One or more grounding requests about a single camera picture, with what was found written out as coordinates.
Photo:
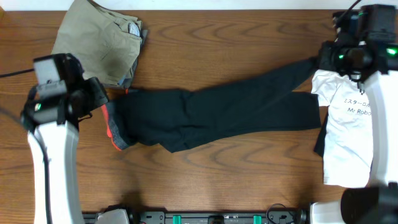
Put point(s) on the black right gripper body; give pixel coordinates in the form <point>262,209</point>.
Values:
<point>337,60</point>

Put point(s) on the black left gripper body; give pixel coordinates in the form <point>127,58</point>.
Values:
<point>91,95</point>

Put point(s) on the black leggings red waistband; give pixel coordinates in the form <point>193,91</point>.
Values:
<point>180,120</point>

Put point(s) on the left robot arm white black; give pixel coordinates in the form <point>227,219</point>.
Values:
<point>51,115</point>

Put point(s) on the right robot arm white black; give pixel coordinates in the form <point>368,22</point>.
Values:
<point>365,49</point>

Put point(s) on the grey folded garment under khaki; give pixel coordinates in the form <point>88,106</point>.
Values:
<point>134,28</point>

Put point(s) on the folded khaki pants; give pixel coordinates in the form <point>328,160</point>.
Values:
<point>99,39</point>

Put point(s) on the black garment under t-shirt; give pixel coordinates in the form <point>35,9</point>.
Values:
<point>320,143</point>

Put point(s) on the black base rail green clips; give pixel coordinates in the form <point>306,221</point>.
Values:
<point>273,216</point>

